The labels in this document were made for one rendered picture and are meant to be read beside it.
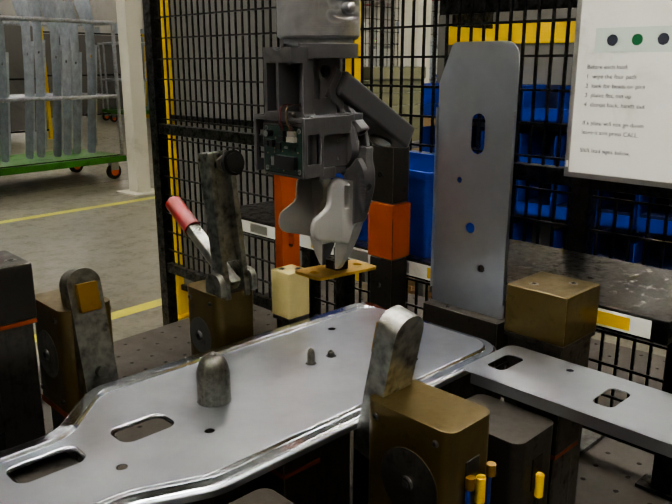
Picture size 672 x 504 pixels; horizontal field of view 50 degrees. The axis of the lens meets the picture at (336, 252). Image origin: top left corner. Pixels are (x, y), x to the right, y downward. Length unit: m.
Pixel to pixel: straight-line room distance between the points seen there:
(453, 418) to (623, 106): 0.66
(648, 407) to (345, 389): 0.29
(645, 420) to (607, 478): 0.50
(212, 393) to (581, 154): 0.70
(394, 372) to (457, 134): 0.41
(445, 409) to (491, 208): 0.38
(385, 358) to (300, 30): 0.29
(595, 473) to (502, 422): 0.52
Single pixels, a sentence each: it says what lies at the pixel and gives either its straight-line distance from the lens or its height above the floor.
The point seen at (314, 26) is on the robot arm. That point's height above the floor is 1.34.
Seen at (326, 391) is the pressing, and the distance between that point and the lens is 0.73.
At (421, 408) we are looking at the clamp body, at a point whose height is 1.04.
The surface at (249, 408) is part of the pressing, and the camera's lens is 0.70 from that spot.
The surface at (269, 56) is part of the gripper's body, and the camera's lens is 0.65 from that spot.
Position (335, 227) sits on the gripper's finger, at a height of 1.17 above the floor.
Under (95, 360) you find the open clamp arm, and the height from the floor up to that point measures 1.01.
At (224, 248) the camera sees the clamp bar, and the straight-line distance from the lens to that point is 0.85.
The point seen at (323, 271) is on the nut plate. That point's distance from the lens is 0.71.
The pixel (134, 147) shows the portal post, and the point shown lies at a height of 0.48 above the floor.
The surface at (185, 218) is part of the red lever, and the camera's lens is 0.92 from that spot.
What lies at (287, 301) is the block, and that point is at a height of 1.03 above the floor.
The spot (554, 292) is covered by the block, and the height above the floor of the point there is 1.06.
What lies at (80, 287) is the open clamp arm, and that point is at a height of 1.09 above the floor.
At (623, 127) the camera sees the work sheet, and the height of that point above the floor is 1.22.
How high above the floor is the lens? 1.31
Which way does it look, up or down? 15 degrees down
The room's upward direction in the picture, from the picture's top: straight up
